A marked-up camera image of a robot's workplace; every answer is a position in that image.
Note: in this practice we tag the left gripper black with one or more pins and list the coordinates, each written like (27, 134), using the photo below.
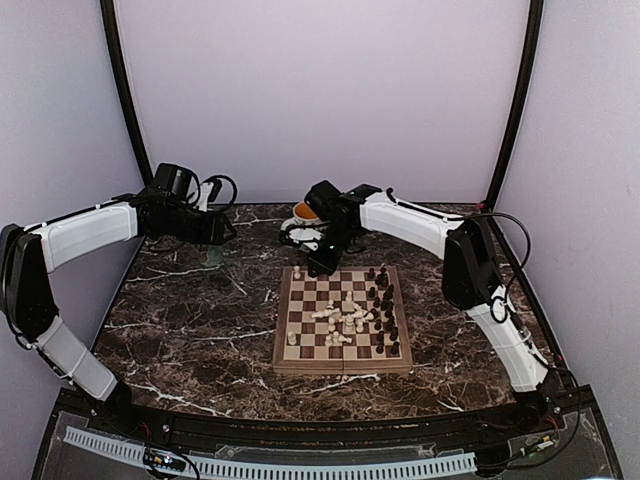
(212, 232)

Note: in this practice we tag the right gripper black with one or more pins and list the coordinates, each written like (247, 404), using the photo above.
(326, 266)

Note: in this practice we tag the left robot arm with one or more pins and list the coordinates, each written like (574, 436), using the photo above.
(31, 256)

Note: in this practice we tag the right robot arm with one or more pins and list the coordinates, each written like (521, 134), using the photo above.
(471, 280)

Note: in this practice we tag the white chess bishop lying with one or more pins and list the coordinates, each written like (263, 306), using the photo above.
(324, 314)

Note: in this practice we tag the wooden chess board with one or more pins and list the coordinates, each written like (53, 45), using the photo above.
(371, 313)

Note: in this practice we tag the white chess pawn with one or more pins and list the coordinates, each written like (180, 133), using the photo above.
(339, 339)

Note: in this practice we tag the yellow inside patterned mug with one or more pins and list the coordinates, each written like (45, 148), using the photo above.
(303, 226)

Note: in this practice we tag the white ceramic mug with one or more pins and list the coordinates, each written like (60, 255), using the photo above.
(214, 256)

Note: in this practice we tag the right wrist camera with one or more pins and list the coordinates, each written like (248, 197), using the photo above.
(324, 199)

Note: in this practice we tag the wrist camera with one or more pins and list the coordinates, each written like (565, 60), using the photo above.
(324, 199)
(174, 181)

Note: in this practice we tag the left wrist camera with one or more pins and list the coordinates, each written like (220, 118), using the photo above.
(174, 181)

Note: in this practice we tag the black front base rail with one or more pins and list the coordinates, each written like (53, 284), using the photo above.
(364, 411)

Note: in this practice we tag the black frame post left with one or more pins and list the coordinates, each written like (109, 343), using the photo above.
(123, 89)

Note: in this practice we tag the black frame post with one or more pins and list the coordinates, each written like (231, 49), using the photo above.
(123, 89)
(523, 79)

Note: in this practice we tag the white cable duct strip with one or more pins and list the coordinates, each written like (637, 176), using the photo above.
(165, 464)

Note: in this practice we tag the black frame post right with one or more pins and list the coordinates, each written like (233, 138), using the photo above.
(523, 79)

